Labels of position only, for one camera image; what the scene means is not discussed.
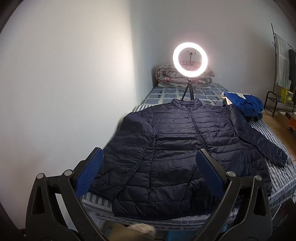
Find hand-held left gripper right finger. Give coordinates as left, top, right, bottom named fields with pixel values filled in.
left=195, top=149, right=273, bottom=241

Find beige fuzzy cloth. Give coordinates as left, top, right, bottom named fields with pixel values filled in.
left=126, top=222, right=156, bottom=239

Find hanging dark clothes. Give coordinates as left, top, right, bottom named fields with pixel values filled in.
left=288, top=49, right=296, bottom=81

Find folded floral quilt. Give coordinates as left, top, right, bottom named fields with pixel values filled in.
left=155, top=60, right=214, bottom=88

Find white ring light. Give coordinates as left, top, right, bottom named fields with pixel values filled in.
left=172, top=42, right=208, bottom=78

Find black metal clothes rack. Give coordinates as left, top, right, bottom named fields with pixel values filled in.
left=264, top=23, right=296, bottom=117

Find navy puffer jacket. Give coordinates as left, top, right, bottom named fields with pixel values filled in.
left=89, top=97, right=288, bottom=219

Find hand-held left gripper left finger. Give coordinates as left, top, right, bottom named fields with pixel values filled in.
left=25, top=147, right=109, bottom=241

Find ring light cable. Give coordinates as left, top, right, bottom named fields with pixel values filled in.
left=195, top=89, right=226, bottom=106

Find yellow box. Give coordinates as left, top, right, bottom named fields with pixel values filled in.
left=280, top=89, right=295, bottom=103

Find blue jacket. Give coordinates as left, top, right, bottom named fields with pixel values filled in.
left=222, top=91, right=264, bottom=122

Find black tripod stand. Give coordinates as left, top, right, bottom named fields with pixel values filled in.
left=180, top=78, right=196, bottom=102

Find blue checked bedsheet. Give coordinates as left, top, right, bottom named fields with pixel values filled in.
left=140, top=83, right=232, bottom=110

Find orange box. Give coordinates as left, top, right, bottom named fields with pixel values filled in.
left=287, top=111, right=296, bottom=132

